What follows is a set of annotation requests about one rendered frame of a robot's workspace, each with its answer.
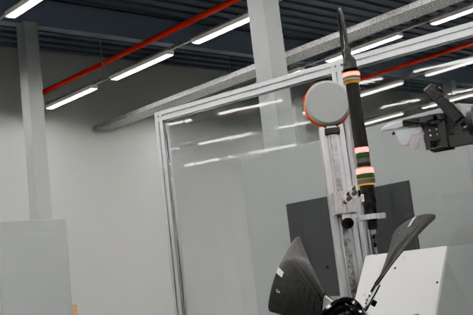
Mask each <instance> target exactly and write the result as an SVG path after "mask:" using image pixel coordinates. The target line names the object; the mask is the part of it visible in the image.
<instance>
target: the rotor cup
mask: <svg viewBox="0 0 473 315"><path fill-rule="evenodd" d="M339 314H343V315H369V314H368V313H367V311H366V310H365V308H364V307H363V306H362V305H361V303H359V301H357V300H356V299H354V298H352V297H341V298H339V299H336V300H334V301H332V302H330V303H329V304H328V305H327V306H326V307H325V308H324V309H323V311H322V313H321V314H320V315H339Z"/></svg>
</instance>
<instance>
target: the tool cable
mask: <svg viewBox="0 0 473 315"><path fill-rule="evenodd" d="M337 17H338V26H339V37H340V43H341V53H342V58H345V55H344V44H345V46H348V37H347V31H346V23H345V19H344V15H343V10H342V8H340V7H339V8H338V10H337ZM342 29H343V30H342ZM343 39H344V41H343ZM355 189H356V190H357V191H358V182H356V183H355V185H354V186H351V187H350V189H349V192H346V193H345V194H344V200H345V201H346V202H347V203H350V202H351V201H352V199H353V198H356V197H357V196H358V194H357V195H356V196H352V194H351V193H352V192H353V191H354V190H355ZM349 195H350V196H351V197H352V199H351V200H350V201H347V200H346V198H347V197H348V196H349Z"/></svg>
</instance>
